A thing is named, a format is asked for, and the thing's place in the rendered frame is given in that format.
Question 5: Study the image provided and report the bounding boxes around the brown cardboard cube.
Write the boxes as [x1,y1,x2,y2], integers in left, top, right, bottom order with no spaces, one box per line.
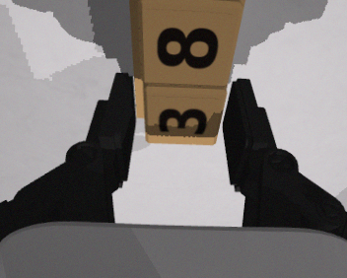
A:
[143,83,227,146]
[137,0,243,87]

